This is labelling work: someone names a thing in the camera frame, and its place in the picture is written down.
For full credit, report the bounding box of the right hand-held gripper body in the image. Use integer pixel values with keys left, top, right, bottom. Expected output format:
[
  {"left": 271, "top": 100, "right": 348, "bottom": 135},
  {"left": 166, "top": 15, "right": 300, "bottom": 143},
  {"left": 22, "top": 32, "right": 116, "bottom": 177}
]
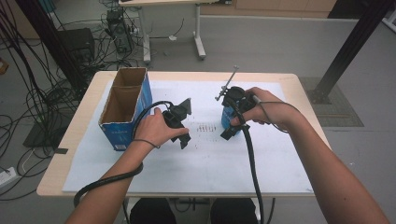
[{"left": 214, "top": 64, "right": 258, "bottom": 123}]

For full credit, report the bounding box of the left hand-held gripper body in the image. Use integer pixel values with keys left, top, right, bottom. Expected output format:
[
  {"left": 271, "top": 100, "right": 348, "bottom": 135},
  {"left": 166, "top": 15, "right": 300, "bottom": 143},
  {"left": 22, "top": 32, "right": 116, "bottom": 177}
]
[{"left": 162, "top": 97, "right": 192, "bottom": 130}]

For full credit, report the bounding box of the blue bottle with white cap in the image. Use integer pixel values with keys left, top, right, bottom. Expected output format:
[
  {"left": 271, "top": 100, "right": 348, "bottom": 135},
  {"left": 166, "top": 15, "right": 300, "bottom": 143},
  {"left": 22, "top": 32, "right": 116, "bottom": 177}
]
[{"left": 220, "top": 104, "right": 247, "bottom": 133}]

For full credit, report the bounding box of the blue cardboard box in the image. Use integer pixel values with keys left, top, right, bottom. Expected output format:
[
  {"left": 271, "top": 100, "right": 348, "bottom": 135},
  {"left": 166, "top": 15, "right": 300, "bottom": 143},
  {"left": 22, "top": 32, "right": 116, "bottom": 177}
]
[{"left": 98, "top": 66, "right": 154, "bottom": 152}]

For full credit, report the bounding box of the person's left hand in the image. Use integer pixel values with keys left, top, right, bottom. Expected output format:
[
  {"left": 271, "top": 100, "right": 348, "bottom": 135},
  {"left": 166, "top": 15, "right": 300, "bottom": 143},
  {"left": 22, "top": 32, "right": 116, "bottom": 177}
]
[{"left": 134, "top": 106, "right": 191, "bottom": 149}]

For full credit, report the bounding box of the person's right hand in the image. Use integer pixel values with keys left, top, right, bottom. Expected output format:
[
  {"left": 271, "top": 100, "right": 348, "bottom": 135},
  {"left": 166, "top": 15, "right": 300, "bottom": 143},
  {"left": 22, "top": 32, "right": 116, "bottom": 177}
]
[{"left": 230, "top": 86, "right": 302, "bottom": 133}]

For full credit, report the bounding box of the light wooden table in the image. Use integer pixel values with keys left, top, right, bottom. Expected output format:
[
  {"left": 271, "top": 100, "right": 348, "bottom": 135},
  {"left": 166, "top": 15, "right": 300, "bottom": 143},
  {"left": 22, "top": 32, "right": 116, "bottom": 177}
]
[{"left": 36, "top": 70, "right": 332, "bottom": 199}]

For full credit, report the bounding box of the white table mat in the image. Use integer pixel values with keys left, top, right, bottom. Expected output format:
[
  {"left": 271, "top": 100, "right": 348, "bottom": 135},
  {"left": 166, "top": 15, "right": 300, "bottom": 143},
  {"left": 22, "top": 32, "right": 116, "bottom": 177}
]
[{"left": 62, "top": 79, "right": 314, "bottom": 194}]

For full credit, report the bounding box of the person's left leg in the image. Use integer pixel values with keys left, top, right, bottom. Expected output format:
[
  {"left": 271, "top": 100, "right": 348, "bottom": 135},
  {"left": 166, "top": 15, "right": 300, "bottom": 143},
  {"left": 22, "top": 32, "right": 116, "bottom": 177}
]
[{"left": 129, "top": 198, "right": 177, "bottom": 224}]

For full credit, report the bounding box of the person's leg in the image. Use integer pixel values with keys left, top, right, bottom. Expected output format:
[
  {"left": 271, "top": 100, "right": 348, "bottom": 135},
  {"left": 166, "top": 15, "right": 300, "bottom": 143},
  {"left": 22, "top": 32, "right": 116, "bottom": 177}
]
[
  {"left": 209, "top": 198, "right": 260, "bottom": 224},
  {"left": 129, "top": 198, "right": 177, "bottom": 224}
]

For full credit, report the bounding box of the person's right leg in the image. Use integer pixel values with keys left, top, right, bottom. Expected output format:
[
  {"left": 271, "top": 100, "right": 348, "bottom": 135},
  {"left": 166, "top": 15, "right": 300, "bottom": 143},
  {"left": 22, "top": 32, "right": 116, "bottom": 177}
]
[{"left": 209, "top": 198, "right": 260, "bottom": 224}]

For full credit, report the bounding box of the black computer tower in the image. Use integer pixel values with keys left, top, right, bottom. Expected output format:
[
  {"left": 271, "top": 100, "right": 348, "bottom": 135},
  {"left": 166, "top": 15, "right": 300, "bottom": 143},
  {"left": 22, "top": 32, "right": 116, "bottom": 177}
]
[{"left": 106, "top": 8, "right": 135, "bottom": 54}]

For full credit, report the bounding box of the grey floor mat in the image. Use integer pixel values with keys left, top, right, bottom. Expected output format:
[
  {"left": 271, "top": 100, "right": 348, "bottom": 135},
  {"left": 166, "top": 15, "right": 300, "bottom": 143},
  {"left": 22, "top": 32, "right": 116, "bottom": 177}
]
[{"left": 299, "top": 77, "right": 365, "bottom": 128}]

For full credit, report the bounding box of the white desk with legs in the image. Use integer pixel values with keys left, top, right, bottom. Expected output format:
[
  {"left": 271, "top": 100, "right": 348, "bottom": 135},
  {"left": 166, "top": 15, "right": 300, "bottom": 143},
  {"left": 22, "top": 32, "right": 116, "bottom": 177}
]
[{"left": 119, "top": 0, "right": 233, "bottom": 65}]

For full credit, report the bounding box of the black floor box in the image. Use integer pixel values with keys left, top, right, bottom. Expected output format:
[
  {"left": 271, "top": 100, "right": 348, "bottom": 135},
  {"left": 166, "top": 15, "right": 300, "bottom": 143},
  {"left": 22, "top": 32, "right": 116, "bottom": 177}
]
[{"left": 57, "top": 27, "right": 96, "bottom": 63}]

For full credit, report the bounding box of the dark floor plate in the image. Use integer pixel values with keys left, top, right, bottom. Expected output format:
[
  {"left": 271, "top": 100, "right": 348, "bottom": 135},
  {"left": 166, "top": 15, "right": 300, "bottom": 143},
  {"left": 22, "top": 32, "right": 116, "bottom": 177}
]
[{"left": 22, "top": 114, "right": 79, "bottom": 149}]

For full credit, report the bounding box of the white power strip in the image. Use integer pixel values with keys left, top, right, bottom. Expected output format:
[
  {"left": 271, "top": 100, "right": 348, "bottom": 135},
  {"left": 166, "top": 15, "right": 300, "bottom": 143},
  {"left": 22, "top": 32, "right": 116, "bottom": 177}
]
[{"left": 0, "top": 166, "right": 19, "bottom": 189}]

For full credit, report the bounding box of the thin black wrist cord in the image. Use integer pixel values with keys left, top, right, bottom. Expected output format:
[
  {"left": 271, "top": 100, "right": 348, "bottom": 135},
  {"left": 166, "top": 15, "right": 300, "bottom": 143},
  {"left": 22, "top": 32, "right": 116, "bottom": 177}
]
[{"left": 251, "top": 94, "right": 304, "bottom": 135}]

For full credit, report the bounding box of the dark hair tie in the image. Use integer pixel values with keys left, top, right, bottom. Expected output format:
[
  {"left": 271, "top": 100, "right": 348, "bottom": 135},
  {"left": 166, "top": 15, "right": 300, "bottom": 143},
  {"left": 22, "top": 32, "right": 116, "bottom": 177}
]
[{"left": 132, "top": 137, "right": 162, "bottom": 150}]

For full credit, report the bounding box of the right gripper thick black cable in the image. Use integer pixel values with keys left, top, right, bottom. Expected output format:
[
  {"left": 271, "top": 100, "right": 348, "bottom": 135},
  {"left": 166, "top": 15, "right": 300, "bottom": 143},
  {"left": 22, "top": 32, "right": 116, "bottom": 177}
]
[{"left": 237, "top": 105, "right": 266, "bottom": 224}]

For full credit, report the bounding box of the gripper thick black cable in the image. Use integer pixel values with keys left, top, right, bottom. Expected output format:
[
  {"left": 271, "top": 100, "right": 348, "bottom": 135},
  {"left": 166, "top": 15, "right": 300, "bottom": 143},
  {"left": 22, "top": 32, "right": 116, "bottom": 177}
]
[
  {"left": 237, "top": 105, "right": 266, "bottom": 224},
  {"left": 73, "top": 99, "right": 175, "bottom": 208}
]

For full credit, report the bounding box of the left gripper thick black cable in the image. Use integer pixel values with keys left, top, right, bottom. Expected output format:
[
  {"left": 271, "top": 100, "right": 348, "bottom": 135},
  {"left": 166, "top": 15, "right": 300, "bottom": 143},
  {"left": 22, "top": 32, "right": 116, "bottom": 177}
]
[{"left": 73, "top": 99, "right": 175, "bottom": 208}]

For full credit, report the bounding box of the black metal post with base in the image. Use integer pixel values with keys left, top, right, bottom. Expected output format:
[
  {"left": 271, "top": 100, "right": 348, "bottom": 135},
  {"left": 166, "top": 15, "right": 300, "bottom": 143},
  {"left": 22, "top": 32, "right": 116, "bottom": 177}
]
[{"left": 306, "top": 0, "right": 396, "bottom": 105}]

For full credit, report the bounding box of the black slanted metal post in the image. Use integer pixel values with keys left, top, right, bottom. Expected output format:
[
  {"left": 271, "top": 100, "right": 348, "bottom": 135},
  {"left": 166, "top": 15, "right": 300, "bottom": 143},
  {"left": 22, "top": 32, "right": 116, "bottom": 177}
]
[{"left": 15, "top": 0, "right": 86, "bottom": 91}]

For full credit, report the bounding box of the tangle of black floor cables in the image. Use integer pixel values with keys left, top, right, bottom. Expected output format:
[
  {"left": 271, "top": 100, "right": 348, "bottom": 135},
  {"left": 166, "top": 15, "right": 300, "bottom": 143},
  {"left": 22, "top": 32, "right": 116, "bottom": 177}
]
[{"left": 0, "top": 0, "right": 145, "bottom": 202}]

